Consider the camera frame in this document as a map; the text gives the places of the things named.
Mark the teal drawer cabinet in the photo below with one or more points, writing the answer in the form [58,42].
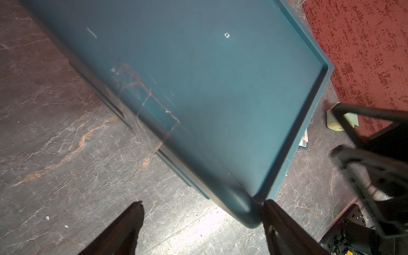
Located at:
[222,91]

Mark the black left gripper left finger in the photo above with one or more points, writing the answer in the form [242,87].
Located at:
[121,236]

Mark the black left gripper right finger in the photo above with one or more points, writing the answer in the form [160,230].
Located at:
[284,236]

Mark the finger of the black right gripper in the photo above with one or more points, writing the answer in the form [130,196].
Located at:
[390,216]
[373,128]

